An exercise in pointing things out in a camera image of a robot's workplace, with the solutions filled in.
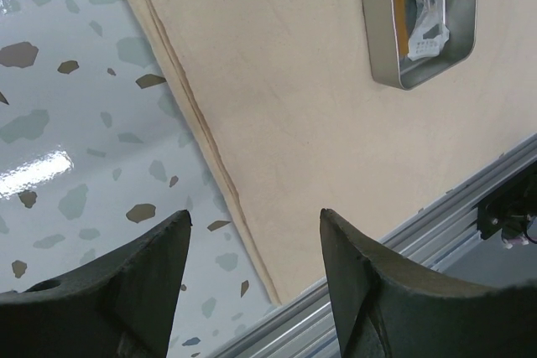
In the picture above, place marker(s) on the sealed blade packet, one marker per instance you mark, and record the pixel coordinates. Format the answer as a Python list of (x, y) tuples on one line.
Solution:
[(428, 32)]

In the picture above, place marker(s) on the beige surgical cloth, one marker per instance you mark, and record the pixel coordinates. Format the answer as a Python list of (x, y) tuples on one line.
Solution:
[(282, 103)]

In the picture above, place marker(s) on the aluminium mounting rail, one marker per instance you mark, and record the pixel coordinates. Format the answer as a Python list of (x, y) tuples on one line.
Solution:
[(442, 237)]

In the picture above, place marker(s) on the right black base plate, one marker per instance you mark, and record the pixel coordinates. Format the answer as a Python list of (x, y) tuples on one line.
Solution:
[(510, 209)]

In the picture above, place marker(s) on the metal instrument tray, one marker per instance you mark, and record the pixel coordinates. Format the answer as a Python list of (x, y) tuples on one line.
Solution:
[(386, 66)]

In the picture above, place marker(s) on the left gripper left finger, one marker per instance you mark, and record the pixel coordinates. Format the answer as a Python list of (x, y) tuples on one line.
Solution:
[(121, 304)]

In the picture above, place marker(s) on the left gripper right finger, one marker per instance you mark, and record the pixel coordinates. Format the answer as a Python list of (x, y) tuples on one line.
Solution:
[(385, 305)]

